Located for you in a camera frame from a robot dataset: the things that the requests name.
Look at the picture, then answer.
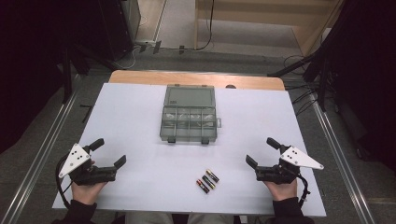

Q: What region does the light wooden shelf unit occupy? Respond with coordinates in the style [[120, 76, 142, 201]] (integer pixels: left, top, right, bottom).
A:
[[193, 0, 345, 58]]

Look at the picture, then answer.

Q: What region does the bundle of black floor cables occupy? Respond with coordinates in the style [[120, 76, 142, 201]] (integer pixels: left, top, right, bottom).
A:
[[283, 54, 323, 118]]

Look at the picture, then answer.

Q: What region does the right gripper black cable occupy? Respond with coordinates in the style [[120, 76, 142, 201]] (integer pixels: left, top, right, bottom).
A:
[[295, 173, 312, 209]]

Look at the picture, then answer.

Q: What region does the black and red battery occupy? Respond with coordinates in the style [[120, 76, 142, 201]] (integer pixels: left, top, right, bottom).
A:
[[195, 178, 211, 195]]

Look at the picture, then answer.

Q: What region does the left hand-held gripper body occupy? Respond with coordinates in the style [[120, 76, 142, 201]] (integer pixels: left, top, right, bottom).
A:
[[58, 143, 118, 187]]

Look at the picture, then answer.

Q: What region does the clear grey compartment box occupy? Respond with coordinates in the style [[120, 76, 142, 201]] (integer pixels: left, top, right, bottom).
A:
[[159, 83, 223, 146]]

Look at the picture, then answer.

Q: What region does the black tripod stand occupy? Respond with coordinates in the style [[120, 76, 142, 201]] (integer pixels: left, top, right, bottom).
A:
[[266, 46, 332, 113]]

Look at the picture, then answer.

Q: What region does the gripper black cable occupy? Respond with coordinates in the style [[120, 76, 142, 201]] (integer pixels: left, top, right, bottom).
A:
[[55, 154, 75, 210], [295, 173, 312, 209]]

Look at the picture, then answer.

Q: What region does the black and gold battery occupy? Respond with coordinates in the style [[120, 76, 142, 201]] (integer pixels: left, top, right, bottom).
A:
[[205, 168, 220, 184], [201, 175, 217, 190]]

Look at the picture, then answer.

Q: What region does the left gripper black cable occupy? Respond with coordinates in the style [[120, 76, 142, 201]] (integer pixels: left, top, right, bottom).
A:
[[55, 154, 75, 210]]

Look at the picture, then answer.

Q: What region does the black cabinet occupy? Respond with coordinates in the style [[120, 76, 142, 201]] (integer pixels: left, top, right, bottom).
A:
[[97, 0, 142, 63]]

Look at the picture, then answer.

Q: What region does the black metal stand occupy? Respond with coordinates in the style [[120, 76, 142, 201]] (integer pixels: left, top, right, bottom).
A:
[[60, 43, 94, 105]]

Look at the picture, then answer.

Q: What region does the person's left hand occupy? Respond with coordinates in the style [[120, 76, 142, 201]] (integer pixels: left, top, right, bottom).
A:
[[71, 160, 108, 206]]

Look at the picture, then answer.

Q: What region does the person's right hand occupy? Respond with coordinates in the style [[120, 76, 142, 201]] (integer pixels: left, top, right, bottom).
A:
[[262, 178, 299, 203]]

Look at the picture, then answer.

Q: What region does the black hanging cable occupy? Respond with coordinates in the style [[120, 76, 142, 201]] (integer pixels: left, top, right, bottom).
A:
[[195, 0, 217, 51]]

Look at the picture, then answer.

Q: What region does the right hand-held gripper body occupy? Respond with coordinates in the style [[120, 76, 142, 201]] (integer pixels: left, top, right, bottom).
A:
[[254, 145, 325, 186]]

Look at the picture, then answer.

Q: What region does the aluminium rail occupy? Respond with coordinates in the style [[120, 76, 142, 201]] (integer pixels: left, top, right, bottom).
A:
[[0, 90, 78, 224], [309, 91, 377, 224]]

